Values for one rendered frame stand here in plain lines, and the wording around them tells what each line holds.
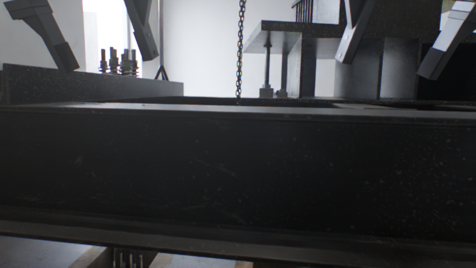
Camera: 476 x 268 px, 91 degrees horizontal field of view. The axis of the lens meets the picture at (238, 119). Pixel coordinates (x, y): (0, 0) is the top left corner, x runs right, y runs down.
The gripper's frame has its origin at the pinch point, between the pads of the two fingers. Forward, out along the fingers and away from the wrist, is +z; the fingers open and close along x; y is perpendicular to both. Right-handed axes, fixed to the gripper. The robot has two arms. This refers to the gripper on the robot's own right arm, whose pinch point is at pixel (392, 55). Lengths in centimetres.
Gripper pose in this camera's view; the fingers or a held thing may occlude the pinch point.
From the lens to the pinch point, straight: 40.5
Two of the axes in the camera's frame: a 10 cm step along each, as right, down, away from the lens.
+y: 0.4, 5.0, -8.6
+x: 9.8, 1.3, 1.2
